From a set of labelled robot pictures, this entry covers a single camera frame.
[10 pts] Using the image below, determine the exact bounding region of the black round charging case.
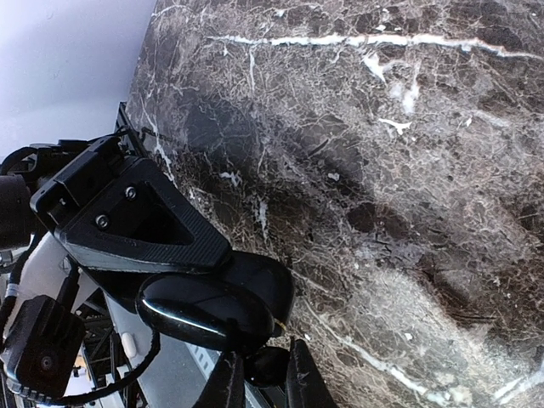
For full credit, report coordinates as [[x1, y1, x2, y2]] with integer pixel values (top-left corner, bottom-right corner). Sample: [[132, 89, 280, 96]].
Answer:
[[135, 251, 295, 354]]

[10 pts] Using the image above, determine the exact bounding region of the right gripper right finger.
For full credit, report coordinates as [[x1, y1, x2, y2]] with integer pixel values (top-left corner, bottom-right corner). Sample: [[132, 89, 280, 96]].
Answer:
[[286, 337, 337, 408]]

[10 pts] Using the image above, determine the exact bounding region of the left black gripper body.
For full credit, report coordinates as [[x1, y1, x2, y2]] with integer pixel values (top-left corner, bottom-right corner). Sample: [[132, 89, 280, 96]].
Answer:
[[31, 135, 147, 238]]

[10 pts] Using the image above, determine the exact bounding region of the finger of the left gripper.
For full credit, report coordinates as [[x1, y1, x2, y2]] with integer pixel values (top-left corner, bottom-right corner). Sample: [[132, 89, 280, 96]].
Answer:
[[54, 158, 232, 272]]

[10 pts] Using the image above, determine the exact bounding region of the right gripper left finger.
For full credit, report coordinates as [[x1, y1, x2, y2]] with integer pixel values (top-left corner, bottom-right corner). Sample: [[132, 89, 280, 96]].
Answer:
[[193, 352, 245, 408]]

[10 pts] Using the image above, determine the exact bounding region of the black earbud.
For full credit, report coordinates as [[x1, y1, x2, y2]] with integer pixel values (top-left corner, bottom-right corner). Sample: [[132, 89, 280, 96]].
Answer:
[[244, 346, 290, 388]]

